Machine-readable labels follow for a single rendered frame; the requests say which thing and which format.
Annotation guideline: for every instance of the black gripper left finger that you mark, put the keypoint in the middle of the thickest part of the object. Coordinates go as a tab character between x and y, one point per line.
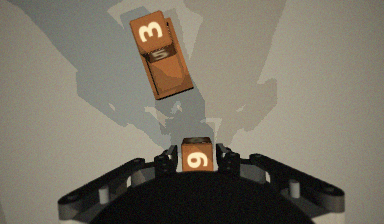
82	205

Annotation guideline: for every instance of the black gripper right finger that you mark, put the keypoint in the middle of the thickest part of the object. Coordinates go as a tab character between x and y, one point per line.
322	202

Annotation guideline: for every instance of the brown number cube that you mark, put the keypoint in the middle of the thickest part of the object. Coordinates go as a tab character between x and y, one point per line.
197	154
152	37

